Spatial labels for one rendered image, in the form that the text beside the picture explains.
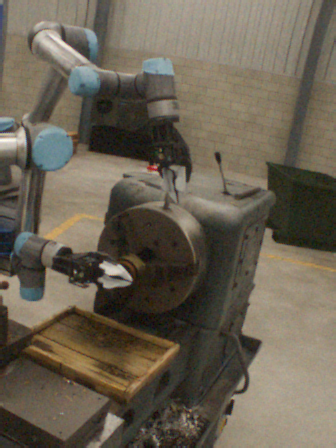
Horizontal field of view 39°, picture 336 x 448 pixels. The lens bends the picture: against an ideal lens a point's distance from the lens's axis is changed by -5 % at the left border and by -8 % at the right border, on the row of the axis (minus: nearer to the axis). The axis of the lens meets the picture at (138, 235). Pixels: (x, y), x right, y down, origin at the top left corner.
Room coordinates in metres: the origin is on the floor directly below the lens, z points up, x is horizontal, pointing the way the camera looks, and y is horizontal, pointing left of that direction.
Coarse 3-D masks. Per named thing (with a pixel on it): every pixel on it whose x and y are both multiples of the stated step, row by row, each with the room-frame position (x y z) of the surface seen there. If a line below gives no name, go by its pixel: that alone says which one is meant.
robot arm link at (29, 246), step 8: (24, 232) 1.32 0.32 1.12; (16, 240) 1.30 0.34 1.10; (24, 240) 1.29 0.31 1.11; (32, 240) 1.29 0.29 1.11; (40, 240) 1.29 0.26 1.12; (48, 240) 1.29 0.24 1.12; (16, 248) 1.29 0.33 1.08; (24, 248) 1.28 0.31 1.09; (32, 248) 1.27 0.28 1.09; (40, 248) 1.26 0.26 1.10; (24, 256) 1.28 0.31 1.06; (32, 256) 1.27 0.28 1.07; (40, 256) 1.26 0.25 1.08; (24, 264) 1.28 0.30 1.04; (32, 264) 1.27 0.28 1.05; (40, 264) 1.28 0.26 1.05
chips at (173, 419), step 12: (168, 396) 1.39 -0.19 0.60; (168, 408) 1.33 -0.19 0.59; (180, 408) 1.38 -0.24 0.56; (192, 408) 1.35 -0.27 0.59; (156, 420) 1.28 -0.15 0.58; (168, 420) 1.31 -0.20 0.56; (180, 420) 1.31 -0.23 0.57; (192, 420) 1.33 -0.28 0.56; (204, 420) 1.34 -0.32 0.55; (144, 432) 1.25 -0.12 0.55; (156, 432) 1.21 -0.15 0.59; (168, 432) 1.20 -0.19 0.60; (180, 432) 1.20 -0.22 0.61; (192, 432) 1.27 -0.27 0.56; (132, 444) 1.17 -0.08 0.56; (144, 444) 1.19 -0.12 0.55; (156, 444) 1.12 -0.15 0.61; (168, 444) 1.15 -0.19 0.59; (180, 444) 1.17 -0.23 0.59; (192, 444) 1.21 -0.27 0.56
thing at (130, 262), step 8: (120, 256) 1.29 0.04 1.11; (128, 256) 1.27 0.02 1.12; (136, 256) 1.27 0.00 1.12; (120, 264) 1.22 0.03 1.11; (128, 264) 1.22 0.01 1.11; (136, 264) 1.24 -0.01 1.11; (144, 264) 1.26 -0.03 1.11; (128, 272) 1.21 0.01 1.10; (136, 272) 1.23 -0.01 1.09; (144, 272) 1.25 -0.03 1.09; (136, 280) 1.23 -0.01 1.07; (120, 288) 1.22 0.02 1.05; (128, 288) 1.24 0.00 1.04
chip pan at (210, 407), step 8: (248, 352) 1.89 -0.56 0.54; (248, 360) 1.82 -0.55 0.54; (232, 368) 1.74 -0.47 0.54; (240, 368) 1.75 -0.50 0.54; (224, 376) 1.67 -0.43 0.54; (232, 376) 1.67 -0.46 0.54; (224, 384) 1.61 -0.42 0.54; (232, 384) 1.61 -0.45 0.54; (216, 392) 1.54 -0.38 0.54; (224, 392) 1.55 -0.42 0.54; (208, 400) 1.49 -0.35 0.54; (216, 400) 1.49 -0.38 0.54; (200, 408) 1.43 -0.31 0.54; (208, 408) 1.43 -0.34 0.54; (216, 408) 1.44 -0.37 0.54; (208, 416) 1.39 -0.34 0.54
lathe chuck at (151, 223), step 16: (128, 208) 1.38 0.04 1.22; (144, 208) 1.36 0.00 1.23; (144, 224) 1.36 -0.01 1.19; (160, 224) 1.34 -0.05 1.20; (176, 224) 1.32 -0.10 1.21; (192, 224) 1.38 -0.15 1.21; (112, 240) 1.40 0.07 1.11; (144, 240) 1.35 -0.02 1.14; (160, 240) 1.34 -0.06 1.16; (176, 240) 1.32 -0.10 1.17; (192, 240) 1.32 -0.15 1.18; (112, 256) 1.39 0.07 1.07; (160, 256) 1.33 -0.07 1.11; (176, 256) 1.31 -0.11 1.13; (192, 256) 1.29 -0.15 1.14; (112, 288) 1.39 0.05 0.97; (144, 288) 1.34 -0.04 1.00; (160, 288) 1.32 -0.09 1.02; (176, 288) 1.30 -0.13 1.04; (192, 288) 1.30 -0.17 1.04; (128, 304) 1.36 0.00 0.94; (144, 304) 1.34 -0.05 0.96; (160, 304) 1.32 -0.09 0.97; (176, 304) 1.30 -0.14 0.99
